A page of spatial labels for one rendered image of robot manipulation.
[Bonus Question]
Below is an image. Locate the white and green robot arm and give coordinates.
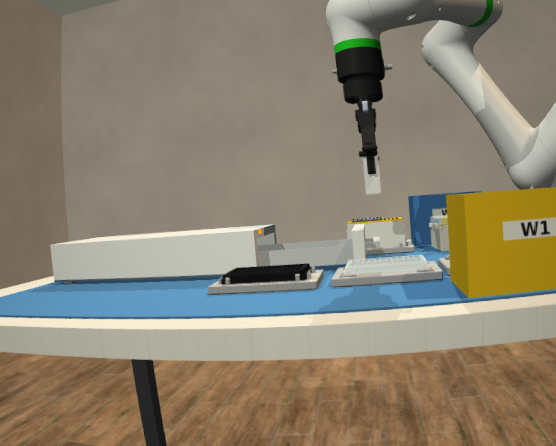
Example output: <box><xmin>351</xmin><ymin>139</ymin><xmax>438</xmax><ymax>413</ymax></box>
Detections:
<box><xmin>326</xmin><ymin>0</ymin><xmax>556</xmax><ymax>190</ymax></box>

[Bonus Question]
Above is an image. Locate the yellow open-top bin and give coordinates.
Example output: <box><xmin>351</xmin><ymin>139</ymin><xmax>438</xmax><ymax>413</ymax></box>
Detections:
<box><xmin>446</xmin><ymin>187</ymin><xmax>556</xmax><ymax>298</ymax></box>

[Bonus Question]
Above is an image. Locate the beige rectangular plate with corner posts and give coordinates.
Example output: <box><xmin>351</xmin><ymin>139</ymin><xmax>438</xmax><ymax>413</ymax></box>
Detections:
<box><xmin>207</xmin><ymin>266</ymin><xmax>324</xmax><ymax>295</ymax></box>

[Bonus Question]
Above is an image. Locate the dark blue open bin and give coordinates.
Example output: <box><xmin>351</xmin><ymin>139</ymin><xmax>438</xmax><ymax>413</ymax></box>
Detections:
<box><xmin>408</xmin><ymin>191</ymin><xmax>482</xmax><ymax>246</ymax></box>

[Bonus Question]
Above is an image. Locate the blue work mat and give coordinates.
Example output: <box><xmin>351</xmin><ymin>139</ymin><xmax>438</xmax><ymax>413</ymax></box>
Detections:
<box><xmin>0</xmin><ymin>243</ymin><xmax>556</xmax><ymax>319</ymax></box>

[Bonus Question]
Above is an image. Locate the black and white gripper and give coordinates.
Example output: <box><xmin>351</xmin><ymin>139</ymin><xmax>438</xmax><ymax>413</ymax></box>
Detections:
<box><xmin>343</xmin><ymin>78</ymin><xmax>383</xmax><ymax>194</ymax></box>

